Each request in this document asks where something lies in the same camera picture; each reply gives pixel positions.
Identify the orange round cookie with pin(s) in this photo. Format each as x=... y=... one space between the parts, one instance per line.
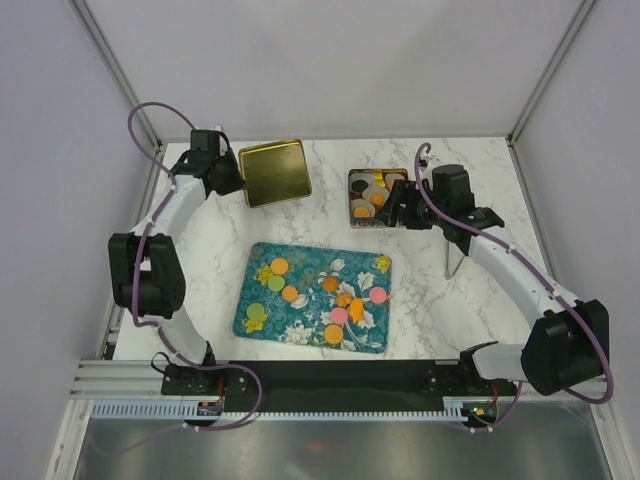
x=361 y=212
x=377 y=199
x=279 y=266
x=290 y=294
x=333 y=334

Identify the pink round cookie lower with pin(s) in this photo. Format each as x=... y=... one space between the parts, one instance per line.
x=339 y=316

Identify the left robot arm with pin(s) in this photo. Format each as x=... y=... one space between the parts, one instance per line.
x=146 y=274

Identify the white paper cup top left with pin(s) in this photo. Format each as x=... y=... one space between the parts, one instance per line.
x=360 y=175

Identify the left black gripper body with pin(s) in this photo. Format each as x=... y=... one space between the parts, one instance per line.
x=230 y=180

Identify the pink round cookie right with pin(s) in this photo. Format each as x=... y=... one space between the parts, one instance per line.
x=378 y=295

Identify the white paper cup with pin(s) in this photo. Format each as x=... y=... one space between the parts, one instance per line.
x=361 y=202
x=360 y=175
x=374 y=188

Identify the black mounting base plate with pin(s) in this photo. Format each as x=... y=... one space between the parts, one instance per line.
x=342 y=385

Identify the square cookie tin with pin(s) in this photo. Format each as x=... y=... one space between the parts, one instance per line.
x=384 y=177

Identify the black round cookie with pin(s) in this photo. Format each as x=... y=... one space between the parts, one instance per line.
x=358 y=186

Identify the white paper cup centre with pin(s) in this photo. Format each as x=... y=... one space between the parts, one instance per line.
x=374 y=188

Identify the green round cookie lower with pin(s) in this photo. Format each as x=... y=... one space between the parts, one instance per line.
x=255 y=311

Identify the green round cookie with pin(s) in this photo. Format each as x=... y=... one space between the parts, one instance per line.
x=276 y=283
x=255 y=311

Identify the gold tin lid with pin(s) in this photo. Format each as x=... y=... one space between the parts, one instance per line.
x=274 y=173

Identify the pink round cookie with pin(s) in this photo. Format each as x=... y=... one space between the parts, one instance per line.
x=339 y=316
x=378 y=295

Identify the orange round cookie bottom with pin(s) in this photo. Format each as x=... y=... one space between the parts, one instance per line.
x=333 y=334

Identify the white paper cup bottom left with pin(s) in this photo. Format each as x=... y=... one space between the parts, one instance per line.
x=361 y=202

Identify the teal floral tray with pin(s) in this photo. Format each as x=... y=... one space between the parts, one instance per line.
x=319 y=274

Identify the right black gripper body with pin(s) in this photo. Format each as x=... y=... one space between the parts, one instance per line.
x=416 y=214

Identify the metal tongs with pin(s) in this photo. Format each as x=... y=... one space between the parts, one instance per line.
x=453 y=260

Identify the green round cookie upper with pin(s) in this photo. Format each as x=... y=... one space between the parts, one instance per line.
x=276 y=283

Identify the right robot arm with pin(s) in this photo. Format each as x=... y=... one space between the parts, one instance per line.
x=568 y=342

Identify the orange round cookie mid right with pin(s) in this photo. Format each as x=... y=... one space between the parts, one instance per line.
x=343 y=299

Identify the white cable duct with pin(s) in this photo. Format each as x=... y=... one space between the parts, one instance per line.
x=192 y=410

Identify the orange flower cookie lower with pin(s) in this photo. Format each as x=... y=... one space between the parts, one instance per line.
x=356 y=310

